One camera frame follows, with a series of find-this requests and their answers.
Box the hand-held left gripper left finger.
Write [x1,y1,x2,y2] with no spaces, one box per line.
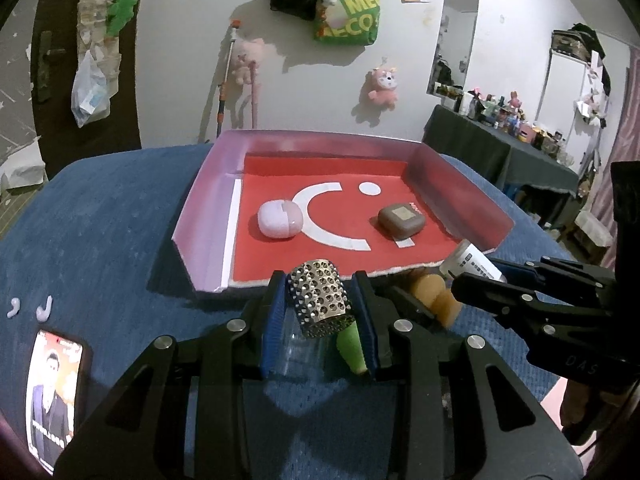
[52,270,290,480]

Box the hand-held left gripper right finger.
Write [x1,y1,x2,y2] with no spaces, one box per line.
[350,270,586,480]

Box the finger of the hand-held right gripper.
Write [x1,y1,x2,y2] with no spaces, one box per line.
[487,255,617,297]
[451,272,615,352]

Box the green yellow toy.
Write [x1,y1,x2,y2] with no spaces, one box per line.
[336,322,372,375]

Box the white label dropper bottle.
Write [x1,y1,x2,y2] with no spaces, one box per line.
[440,239,507,283]

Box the clear glass cup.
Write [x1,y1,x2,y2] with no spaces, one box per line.
[272,305,342,378]

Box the perforated metal cylinder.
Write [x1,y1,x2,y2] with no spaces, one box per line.
[286,259,357,339]

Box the red cardboard box tray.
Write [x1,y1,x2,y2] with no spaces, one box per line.
[171,130,516,293]

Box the person's right hand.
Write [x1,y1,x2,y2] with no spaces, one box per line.
[560,377,592,432]

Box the cardboard box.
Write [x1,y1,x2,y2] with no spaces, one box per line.
[572,210,614,262]

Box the pink oval case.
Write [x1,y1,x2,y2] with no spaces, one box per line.
[257,200,304,237]

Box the brown square case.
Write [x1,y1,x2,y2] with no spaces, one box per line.
[377,204,426,241]

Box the table with dark cloth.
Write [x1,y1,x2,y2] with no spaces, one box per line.
[422,105,581,211]

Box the group of bottles and figurines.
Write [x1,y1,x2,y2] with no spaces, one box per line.
[435,82,576,167]

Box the pink curtain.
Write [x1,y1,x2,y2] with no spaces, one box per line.
[595,55,640,271]

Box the white metal rack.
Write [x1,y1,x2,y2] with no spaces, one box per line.
[547,29,608,136]

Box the pink stick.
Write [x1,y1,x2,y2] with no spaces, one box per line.
[249,60,261,128]

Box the pink brown plush toy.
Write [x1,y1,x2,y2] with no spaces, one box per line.
[367,66,401,109]

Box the smartphone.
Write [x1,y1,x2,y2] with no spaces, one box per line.
[25,329,93,476]

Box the white orange mop pole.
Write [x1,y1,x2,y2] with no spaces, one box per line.
[215,20,242,138]

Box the dark wooden door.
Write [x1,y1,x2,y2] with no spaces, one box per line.
[32,0,147,181]

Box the clear plastic bag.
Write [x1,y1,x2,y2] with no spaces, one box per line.
[71,50,114,129]

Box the green printed bag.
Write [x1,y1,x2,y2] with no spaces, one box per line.
[314,0,385,47]

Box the green plush toy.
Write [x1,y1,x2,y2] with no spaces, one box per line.
[103,0,139,37]

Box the wall mirror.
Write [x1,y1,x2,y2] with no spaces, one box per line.
[426,0,481,111]

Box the metal door handle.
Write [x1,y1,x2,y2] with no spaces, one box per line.
[31,31,67,104]

